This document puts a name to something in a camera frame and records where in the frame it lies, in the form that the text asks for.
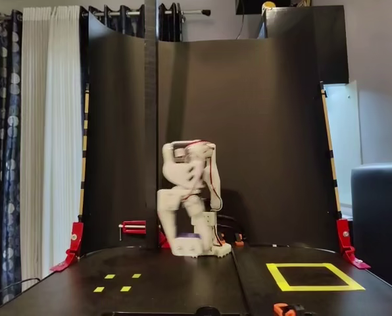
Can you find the orange black spring clamp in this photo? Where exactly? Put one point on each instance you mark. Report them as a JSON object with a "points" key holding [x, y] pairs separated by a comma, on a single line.
{"points": [[279, 309]]}

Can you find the silver curtain rod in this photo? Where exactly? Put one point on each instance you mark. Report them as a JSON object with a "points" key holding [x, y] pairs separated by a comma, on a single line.
{"points": [[192, 12]]}

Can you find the dark blue patterned curtain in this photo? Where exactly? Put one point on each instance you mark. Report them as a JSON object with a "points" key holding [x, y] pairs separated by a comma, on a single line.
{"points": [[7, 131], [117, 19]]}

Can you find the red desk edge clamp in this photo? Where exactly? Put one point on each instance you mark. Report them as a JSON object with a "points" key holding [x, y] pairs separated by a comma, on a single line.
{"points": [[77, 233], [342, 230]]}

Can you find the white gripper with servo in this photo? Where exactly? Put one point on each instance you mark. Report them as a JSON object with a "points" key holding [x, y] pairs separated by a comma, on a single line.
{"points": [[168, 201]]}

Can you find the blue USB charger block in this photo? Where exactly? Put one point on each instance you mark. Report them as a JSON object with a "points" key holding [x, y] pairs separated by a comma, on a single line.
{"points": [[189, 235]]}

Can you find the yellow black striped stick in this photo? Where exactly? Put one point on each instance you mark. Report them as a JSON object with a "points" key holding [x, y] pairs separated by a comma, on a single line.
{"points": [[331, 154], [85, 148]]}

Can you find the yellow tape square outline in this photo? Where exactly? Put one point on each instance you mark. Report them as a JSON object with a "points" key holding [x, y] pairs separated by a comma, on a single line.
{"points": [[314, 288]]}

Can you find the red screw clamp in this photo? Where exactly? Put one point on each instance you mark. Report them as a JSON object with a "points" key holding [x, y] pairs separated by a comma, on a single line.
{"points": [[135, 228]]}

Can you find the yellow round object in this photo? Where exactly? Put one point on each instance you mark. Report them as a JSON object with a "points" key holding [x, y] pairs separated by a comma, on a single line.
{"points": [[268, 5]]}

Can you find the white pleated curtain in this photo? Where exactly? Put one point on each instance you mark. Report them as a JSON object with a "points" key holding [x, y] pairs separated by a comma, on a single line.
{"points": [[51, 131]]}

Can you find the small orange black clamp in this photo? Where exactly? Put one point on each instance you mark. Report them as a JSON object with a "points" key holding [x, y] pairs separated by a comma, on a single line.
{"points": [[238, 243]]}

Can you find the white cabinet door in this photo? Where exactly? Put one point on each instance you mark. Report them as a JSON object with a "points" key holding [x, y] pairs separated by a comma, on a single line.
{"points": [[344, 131]]}

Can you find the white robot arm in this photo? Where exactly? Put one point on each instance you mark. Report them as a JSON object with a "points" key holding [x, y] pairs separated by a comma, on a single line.
{"points": [[212, 171]]}

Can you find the black backdrop sheet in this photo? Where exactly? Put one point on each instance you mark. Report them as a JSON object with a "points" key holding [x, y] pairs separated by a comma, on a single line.
{"points": [[248, 131]]}

